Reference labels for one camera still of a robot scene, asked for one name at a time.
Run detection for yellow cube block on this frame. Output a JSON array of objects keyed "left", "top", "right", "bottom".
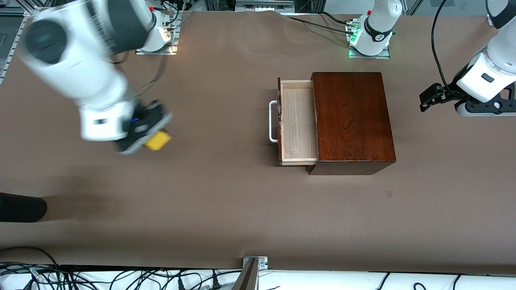
[{"left": 144, "top": 130, "right": 172, "bottom": 151}]

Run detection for white metal drawer handle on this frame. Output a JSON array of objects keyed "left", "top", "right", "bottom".
[{"left": 269, "top": 100, "right": 279, "bottom": 143}]

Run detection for wooden drawer with dark front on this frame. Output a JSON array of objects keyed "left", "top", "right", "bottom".
[{"left": 277, "top": 77, "right": 320, "bottom": 166}]

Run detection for dark brown wooden cabinet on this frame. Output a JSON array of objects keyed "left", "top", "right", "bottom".
[{"left": 306, "top": 72, "right": 396, "bottom": 176}]

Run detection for brown table cover sheet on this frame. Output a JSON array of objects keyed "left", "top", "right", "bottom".
[{"left": 0, "top": 10, "right": 516, "bottom": 275}]

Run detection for black ribbed cylinder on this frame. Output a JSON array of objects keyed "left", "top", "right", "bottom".
[{"left": 0, "top": 192, "right": 48, "bottom": 223}]

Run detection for dark angled beam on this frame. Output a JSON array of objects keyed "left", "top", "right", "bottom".
[{"left": 231, "top": 258, "right": 259, "bottom": 290}]

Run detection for white ledge board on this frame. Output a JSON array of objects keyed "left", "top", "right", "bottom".
[{"left": 0, "top": 266, "right": 516, "bottom": 290}]

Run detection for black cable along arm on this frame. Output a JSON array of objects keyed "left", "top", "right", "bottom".
[{"left": 431, "top": 0, "right": 460, "bottom": 97}]

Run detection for gray cable along arm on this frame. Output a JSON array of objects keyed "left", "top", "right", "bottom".
[{"left": 109, "top": 50, "right": 171, "bottom": 100}]

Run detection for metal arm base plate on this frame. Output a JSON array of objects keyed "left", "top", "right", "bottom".
[
  {"left": 135, "top": 12, "right": 180, "bottom": 56},
  {"left": 348, "top": 45, "right": 391, "bottom": 59}
]

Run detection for black cable on table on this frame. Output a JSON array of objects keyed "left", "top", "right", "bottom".
[
  {"left": 320, "top": 11, "right": 355, "bottom": 25},
  {"left": 282, "top": 15, "right": 357, "bottom": 35}
]

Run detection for aluminium side rail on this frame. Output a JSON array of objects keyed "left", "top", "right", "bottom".
[{"left": 0, "top": 7, "right": 28, "bottom": 86}]

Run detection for aluminium frame background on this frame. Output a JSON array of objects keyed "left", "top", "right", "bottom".
[{"left": 204, "top": 0, "right": 325, "bottom": 13}]

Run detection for small metal bracket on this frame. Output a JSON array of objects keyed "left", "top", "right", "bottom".
[{"left": 242, "top": 256, "right": 269, "bottom": 271}]

